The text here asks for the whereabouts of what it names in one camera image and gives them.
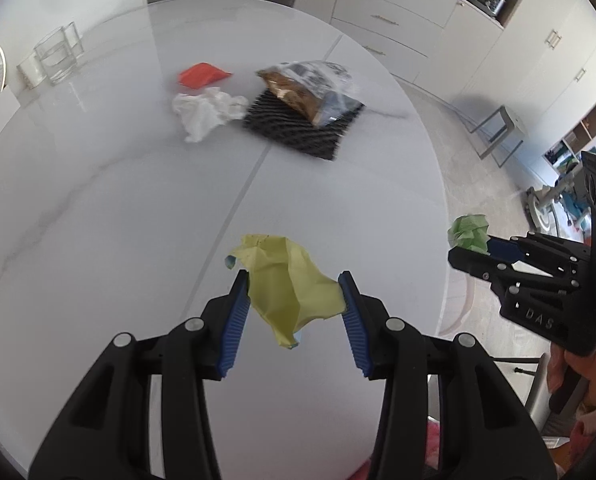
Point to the tall grey cabinet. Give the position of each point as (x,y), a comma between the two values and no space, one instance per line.
(538,45)

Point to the clear glass mug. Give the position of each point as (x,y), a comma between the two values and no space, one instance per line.
(57,57)

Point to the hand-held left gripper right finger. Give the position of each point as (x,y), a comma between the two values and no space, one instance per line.
(353,325)

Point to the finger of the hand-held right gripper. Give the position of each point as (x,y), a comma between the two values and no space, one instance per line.
(500,249)
(473,261)

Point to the grey metal stool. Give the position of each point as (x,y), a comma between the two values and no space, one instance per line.
(500,132)

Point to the silver snack bag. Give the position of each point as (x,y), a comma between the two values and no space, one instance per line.
(308,87)

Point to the black ribbed foam pad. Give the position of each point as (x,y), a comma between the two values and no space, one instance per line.
(298,132)

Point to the person's right hand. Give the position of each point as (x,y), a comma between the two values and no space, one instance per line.
(585,377)

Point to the white mug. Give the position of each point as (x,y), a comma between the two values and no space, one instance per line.
(30,74)

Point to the red folded paper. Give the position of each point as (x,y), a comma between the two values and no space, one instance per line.
(200,75)

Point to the green paper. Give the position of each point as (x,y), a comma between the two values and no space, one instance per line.
(469,230)

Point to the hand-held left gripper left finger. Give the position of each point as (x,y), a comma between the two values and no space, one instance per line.
(232,330)

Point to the grey drawer unit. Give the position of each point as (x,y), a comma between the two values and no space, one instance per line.
(393,10)

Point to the pink trash bin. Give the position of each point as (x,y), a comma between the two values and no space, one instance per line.
(460,305)

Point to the white round appliance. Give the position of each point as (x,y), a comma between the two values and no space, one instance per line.
(542,210)

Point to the yellow paper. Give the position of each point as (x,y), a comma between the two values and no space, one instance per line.
(288,285)

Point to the white crumpled tissue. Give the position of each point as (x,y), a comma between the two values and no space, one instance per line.
(205,112)

